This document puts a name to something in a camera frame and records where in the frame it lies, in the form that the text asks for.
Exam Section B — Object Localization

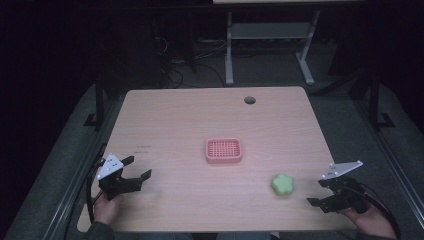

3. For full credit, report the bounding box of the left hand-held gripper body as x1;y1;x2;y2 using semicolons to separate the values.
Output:
95;152;143;202

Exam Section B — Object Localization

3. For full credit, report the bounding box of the person's right hand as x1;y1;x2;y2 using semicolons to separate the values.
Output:
340;202;398;240

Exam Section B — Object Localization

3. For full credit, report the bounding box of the white metal table frame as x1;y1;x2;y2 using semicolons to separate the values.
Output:
224;9;322;86

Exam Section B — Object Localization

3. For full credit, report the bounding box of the left hand-held gripper cable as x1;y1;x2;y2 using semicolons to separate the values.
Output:
85;143;108;224

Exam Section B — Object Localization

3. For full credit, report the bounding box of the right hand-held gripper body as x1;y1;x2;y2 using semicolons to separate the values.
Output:
321;160;370;215

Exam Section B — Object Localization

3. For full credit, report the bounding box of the person's left hand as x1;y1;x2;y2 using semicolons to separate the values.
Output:
93;192;124;226

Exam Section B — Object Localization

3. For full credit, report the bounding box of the bundle of floor cables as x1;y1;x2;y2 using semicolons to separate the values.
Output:
151;34;229;90

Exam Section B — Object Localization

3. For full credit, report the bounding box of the hand-held gripper cable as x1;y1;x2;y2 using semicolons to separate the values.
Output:
85;143;108;224
348;182;402;240

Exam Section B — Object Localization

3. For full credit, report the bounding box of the metal frame rail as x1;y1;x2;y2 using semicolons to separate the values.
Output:
352;99;424;219
41;96;127;240

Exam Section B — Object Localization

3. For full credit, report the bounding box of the black metal stand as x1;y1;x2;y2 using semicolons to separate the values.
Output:
83;71;111;132
366;68;397;132

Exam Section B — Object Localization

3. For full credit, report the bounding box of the green flower-shaped soap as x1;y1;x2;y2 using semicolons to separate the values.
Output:
270;173;296;197

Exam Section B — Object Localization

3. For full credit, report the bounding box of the right hand-held gripper cable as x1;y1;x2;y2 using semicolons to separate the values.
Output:
348;182;402;240

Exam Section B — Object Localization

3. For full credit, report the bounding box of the pink soap dish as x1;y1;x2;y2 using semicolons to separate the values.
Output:
205;137;243;165

